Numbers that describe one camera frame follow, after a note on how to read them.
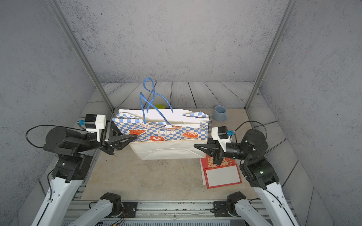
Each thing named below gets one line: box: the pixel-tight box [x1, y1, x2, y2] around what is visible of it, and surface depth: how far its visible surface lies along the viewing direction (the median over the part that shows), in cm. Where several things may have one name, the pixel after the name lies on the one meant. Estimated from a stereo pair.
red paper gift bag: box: [199, 154, 242, 189], surface depth 85 cm
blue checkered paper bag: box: [111, 77, 211, 161], surface depth 46 cm
